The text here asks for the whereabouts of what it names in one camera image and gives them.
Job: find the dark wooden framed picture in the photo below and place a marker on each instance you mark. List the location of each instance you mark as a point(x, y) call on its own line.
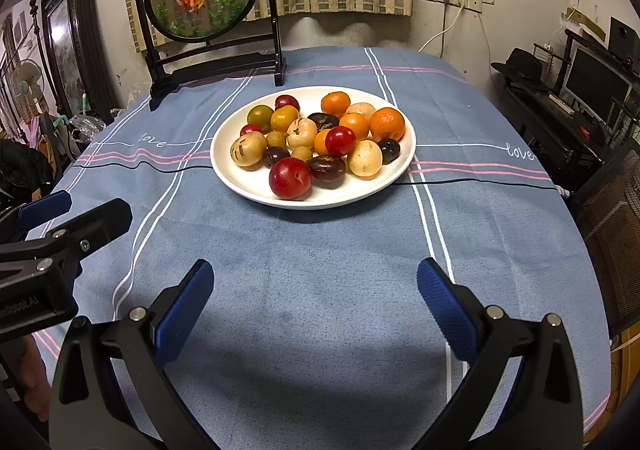
point(65, 39)

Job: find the red computer mouse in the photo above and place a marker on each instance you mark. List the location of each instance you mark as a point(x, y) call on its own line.
point(585, 133)

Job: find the black speaker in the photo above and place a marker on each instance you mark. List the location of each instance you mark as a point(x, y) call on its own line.
point(625, 37)

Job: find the dark brown water chestnut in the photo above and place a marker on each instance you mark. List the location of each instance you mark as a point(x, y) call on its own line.
point(326, 170)
point(323, 120)

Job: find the black hat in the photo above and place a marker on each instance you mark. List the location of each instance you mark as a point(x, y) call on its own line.
point(522, 67)

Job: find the beige speckled pear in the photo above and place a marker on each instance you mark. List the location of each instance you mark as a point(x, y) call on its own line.
point(361, 109)
point(364, 158)
point(302, 132)
point(248, 150)

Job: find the person's left hand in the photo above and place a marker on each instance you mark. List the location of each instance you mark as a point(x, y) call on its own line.
point(37, 380)

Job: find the small dark red plum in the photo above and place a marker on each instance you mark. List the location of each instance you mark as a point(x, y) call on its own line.
point(287, 102)

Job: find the dark purple plum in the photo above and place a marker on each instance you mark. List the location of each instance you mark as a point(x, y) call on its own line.
point(276, 156)
point(388, 150)

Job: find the cardboard box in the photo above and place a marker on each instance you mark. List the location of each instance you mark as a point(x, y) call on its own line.
point(622, 370)

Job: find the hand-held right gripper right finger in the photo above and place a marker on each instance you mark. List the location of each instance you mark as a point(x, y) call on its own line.
point(445, 305)

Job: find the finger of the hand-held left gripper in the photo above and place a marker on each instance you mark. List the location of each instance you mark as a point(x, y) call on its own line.
point(100, 225)
point(45, 207)

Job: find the black mesh office chair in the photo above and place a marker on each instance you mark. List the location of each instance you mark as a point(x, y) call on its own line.
point(615, 230)

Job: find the large red plum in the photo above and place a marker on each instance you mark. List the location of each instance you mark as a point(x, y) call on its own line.
point(290, 178)

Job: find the blue striped tablecloth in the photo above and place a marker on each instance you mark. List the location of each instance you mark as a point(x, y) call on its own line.
point(310, 280)

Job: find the white plate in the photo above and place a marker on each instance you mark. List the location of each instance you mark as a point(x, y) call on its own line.
point(240, 180)

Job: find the computer monitor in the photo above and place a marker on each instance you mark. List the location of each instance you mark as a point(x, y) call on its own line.
point(595, 79)

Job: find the black shelf with electronics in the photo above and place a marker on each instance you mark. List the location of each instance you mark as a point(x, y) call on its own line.
point(540, 124)

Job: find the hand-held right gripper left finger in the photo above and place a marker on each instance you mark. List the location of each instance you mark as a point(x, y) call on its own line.
point(182, 310)

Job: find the round goldfish screen black stand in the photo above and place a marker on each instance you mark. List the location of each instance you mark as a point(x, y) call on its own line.
point(200, 4)

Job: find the dark cloth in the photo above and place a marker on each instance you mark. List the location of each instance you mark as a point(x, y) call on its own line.
point(22, 174)

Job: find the electric fan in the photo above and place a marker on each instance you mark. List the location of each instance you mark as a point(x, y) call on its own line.
point(25, 79)

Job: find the yellow-orange tomato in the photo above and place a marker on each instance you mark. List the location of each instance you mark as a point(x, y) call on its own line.
point(284, 118)

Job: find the red cherry tomato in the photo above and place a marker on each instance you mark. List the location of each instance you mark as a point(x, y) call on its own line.
point(251, 129)

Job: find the clear plastic bag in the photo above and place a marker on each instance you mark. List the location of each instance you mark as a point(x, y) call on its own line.
point(87, 124)

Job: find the small yellow-green longan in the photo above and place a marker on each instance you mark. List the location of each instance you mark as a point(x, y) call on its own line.
point(276, 139)
point(301, 153)

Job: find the white triple wall socket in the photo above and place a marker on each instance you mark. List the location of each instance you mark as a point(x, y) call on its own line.
point(462, 1)

